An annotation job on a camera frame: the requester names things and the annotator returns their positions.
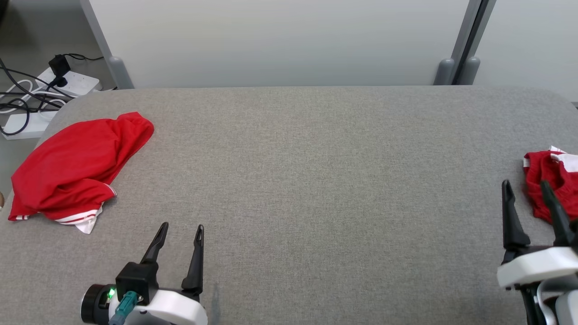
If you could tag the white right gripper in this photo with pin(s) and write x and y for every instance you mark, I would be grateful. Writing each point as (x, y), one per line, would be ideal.
(537, 266)

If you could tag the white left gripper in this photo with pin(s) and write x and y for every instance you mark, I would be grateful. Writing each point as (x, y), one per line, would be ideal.
(176, 307)

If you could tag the red shorts with white stripes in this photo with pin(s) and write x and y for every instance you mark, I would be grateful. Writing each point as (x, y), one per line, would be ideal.
(553, 180)

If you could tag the red Bulls 23 jersey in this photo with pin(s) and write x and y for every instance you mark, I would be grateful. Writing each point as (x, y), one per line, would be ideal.
(76, 167)

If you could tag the narrow white partition panel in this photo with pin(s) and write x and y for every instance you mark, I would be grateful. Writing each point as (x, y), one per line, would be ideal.
(533, 40)

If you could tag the black power adapter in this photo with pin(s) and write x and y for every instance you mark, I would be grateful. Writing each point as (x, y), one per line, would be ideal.
(58, 67)

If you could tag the wide white partition panel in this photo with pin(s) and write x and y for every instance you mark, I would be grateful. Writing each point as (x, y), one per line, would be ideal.
(280, 40)

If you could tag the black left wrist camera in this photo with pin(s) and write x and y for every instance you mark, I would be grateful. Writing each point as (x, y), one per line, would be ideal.
(135, 280)

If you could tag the teal left camera connector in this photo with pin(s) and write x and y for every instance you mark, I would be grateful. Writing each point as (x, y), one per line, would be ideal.
(124, 307)

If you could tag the dark grey partition post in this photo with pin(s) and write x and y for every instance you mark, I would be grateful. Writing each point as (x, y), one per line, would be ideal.
(469, 72)

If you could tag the slanted grey partition post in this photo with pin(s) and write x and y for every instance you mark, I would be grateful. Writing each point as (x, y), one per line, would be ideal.
(119, 72)

